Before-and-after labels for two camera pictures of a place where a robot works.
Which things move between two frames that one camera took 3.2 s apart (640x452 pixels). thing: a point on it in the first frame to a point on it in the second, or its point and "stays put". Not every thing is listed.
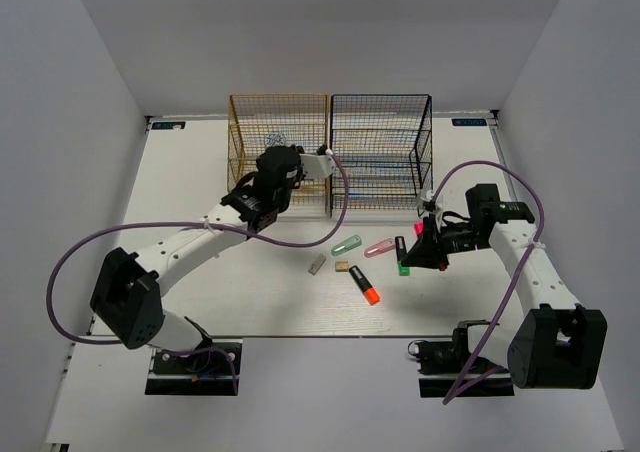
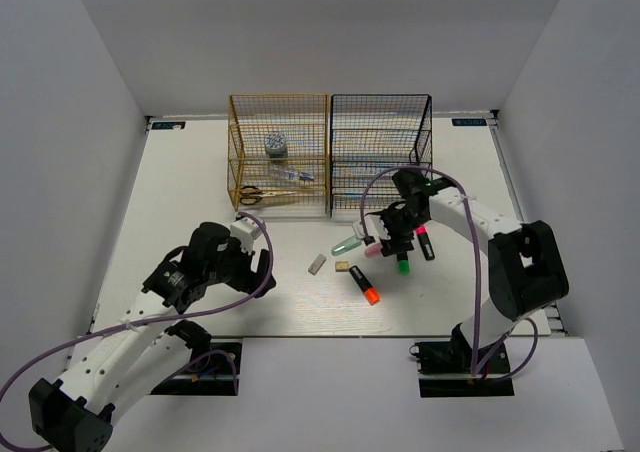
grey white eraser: [317, 265] stays put
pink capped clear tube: [379, 247] stays put
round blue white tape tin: [275, 139] stays put
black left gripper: [301, 174] to [248, 277]
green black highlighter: [401, 251] stays put
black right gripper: [429, 250] to [395, 244]
